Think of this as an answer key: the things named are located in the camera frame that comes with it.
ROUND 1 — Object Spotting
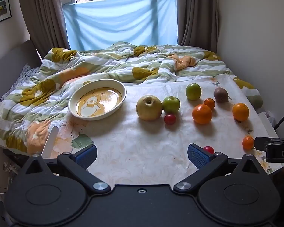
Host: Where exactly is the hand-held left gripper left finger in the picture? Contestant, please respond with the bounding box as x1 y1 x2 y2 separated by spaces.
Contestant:
20 144 112 194

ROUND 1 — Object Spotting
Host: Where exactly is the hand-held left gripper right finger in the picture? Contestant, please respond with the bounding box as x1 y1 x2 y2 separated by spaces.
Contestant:
173 143 264 194

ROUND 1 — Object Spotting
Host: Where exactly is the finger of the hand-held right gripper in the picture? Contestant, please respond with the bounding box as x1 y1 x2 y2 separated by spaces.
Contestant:
254 136 284 163

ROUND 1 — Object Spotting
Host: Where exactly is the small mandarin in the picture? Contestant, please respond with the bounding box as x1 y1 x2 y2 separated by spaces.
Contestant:
242 136 254 150
204 98 215 110

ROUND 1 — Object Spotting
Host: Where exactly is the large orange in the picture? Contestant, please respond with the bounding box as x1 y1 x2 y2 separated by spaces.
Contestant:
192 104 212 124
232 103 250 121

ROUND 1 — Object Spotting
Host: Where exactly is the cream bowl with chick print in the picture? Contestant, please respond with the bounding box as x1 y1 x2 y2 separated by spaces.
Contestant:
68 79 127 121

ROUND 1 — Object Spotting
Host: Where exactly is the large yellow apple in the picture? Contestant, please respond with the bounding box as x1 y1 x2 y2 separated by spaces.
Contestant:
136 95 163 121

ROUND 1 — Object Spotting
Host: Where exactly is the white floral tablecloth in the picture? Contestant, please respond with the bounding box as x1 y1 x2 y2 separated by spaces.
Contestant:
41 74 282 186

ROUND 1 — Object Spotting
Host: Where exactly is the green apple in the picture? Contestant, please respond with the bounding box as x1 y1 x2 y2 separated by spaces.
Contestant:
162 96 181 114
186 83 202 101

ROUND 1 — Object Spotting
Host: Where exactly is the brown kiwi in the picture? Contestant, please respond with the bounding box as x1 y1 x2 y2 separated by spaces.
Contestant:
214 87 229 103

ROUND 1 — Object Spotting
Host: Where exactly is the striped floral blanket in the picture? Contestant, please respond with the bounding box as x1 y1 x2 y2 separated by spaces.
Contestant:
0 41 263 154

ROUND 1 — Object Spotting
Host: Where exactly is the grey patterned pillow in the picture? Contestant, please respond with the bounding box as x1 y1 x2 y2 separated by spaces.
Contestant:
0 63 41 100

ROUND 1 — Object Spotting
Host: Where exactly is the grey bed headboard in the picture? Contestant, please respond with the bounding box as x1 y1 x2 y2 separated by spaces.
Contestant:
0 40 42 100

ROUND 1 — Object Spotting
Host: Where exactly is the light blue window cloth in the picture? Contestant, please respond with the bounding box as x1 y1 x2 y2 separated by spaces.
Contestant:
63 0 178 51

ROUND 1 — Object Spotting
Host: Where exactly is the brown curtain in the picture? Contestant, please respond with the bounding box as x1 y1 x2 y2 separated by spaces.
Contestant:
16 0 70 57
176 0 219 52

